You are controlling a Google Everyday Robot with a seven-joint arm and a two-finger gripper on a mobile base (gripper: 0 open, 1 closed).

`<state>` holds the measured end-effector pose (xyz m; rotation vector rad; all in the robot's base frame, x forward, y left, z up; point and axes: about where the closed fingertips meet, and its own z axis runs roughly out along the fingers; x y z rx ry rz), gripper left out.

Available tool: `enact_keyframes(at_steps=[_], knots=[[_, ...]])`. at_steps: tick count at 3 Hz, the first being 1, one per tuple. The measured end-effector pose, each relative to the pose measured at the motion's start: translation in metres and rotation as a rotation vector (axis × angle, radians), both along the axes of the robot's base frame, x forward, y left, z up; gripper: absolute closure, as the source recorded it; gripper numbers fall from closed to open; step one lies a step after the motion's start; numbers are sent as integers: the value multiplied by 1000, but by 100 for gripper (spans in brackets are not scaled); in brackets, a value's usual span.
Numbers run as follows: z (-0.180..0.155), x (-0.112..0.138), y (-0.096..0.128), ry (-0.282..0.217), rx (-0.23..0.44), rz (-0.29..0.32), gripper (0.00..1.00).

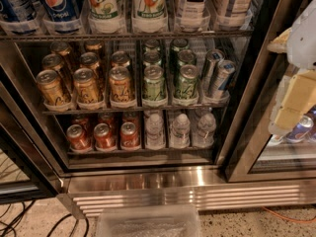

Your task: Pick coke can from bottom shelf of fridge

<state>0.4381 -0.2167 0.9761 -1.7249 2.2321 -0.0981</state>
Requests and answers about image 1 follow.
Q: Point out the steel fridge base grille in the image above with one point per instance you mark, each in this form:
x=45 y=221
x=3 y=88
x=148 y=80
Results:
x=205 y=188

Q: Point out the orange LaCroix can front right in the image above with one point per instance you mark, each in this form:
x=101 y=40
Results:
x=121 y=85

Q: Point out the clear water bottle middle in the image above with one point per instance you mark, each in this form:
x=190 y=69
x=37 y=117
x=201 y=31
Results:
x=180 y=132

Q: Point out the green LaCroix can front right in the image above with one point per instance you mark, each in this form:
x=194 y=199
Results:
x=186 y=84

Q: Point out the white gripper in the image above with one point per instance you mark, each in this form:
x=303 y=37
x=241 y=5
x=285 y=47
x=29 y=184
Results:
x=303 y=46

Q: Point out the fridge glass door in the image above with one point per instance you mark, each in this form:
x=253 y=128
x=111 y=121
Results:
x=251 y=158
x=31 y=177

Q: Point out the clear plastic bin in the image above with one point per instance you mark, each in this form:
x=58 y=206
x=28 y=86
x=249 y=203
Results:
x=180 y=220

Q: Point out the clear water bottle left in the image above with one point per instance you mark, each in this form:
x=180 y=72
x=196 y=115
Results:
x=154 y=128

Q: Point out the white tea bottle right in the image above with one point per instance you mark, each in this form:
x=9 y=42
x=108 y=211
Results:
x=231 y=13

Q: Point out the right fridge glass door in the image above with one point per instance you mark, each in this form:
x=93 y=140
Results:
x=251 y=158

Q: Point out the orange lacroix can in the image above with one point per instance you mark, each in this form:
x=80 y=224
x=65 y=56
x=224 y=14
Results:
x=121 y=85
x=52 y=88
x=86 y=85

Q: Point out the white tea bottle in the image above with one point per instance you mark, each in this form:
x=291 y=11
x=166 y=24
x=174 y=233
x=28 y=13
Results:
x=190 y=14
x=231 y=13

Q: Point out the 7up bottle left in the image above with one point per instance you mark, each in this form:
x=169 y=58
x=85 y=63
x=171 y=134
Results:
x=105 y=15

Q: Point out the dark blue bottle far left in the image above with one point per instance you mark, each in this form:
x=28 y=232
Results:
x=17 y=11

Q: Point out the white tea bottle left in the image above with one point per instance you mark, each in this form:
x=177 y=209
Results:
x=190 y=14

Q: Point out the red coke can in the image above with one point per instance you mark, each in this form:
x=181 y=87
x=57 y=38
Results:
x=131 y=117
x=107 y=118
x=78 y=138
x=82 y=120
x=129 y=137
x=103 y=136

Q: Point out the slim silver can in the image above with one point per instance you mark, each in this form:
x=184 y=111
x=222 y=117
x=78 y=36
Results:
x=212 y=58
x=221 y=78

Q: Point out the orange LaCroix can front left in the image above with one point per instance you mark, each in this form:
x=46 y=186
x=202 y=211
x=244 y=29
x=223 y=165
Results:
x=52 y=88

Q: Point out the green LaCroix can front left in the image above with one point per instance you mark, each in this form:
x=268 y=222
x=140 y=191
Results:
x=154 y=83

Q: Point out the orange LaCroix can front middle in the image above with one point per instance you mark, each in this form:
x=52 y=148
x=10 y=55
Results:
x=86 y=85

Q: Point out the slim silver can front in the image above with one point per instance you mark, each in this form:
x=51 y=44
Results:
x=221 y=78

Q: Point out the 7up bottle right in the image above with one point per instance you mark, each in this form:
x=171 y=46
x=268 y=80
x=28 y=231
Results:
x=149 y=16

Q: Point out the left fridge glass door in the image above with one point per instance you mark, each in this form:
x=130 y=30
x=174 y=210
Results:
x=31 y=177

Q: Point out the blue can behind door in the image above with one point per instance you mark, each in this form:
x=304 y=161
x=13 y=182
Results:
x=302 y=128

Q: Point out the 7up bottle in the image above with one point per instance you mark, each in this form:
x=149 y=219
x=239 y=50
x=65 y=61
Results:
x=105 y=15
x=149 y=16

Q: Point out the green lacroix can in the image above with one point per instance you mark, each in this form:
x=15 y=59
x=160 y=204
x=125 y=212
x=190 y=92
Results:
x=154 y=83
x=186 y=84

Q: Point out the slim silver can back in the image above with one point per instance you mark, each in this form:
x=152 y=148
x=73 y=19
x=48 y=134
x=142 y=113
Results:
x=212 y=58

